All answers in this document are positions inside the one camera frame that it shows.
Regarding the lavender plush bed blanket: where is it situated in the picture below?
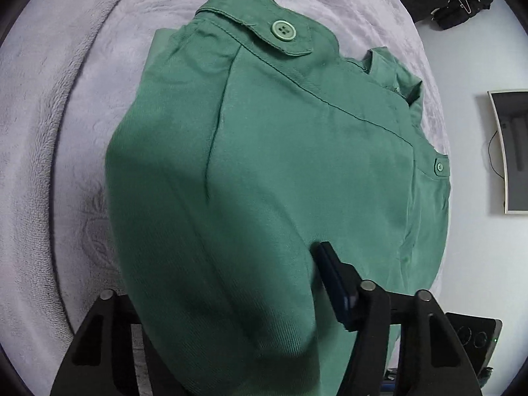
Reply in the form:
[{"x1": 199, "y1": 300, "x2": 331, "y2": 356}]
[{"x1": 1, "y1": 0, "x2": 449, "y2": 395}]

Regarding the green work jacket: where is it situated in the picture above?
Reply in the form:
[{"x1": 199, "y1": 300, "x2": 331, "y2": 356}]
[{"x1": 106, "y1": 0, "x2": 450, "y2": 395}]

